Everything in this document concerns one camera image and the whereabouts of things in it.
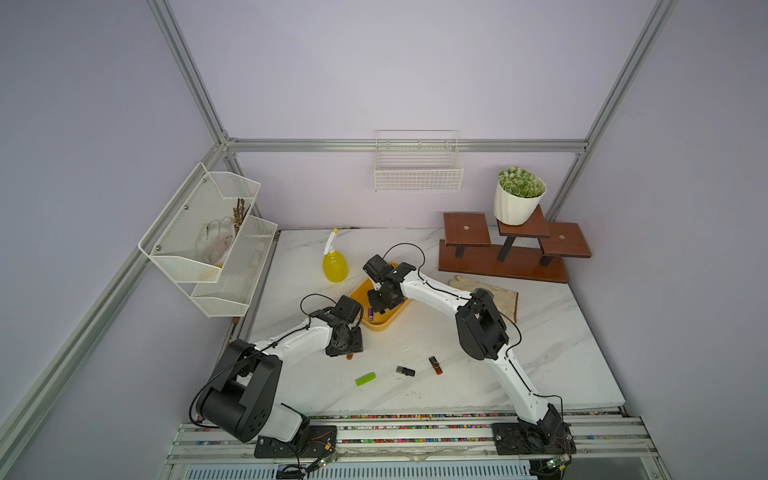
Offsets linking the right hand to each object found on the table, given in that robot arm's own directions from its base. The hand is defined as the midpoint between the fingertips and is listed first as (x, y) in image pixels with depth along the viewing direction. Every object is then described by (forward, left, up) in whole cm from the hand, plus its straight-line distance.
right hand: (380, 306), depth 99 cm
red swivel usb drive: (-20, -16, -1) cm, 26 cm away
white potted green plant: (+14, -40, +34) cm, 54 cm away
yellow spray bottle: (+12, +15, +8) cm, 21 cm away
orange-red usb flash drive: (-17, +9, 0) cm, 19 cm away
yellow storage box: (+1, +6, +5) cm, 8 cm away
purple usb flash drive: (-3, +3, +1) cm, 4 cm away
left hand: (-15, +9, 0) cm, 17 cm away
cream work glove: (+1, -43, 0) cm, 43 cm away
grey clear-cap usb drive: (-22, -8, 0) cm, 23 cm away
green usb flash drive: (-24, +4, -1) cm, 24 cm away
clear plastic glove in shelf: (+3, +42, +31) cm, 52 cm away
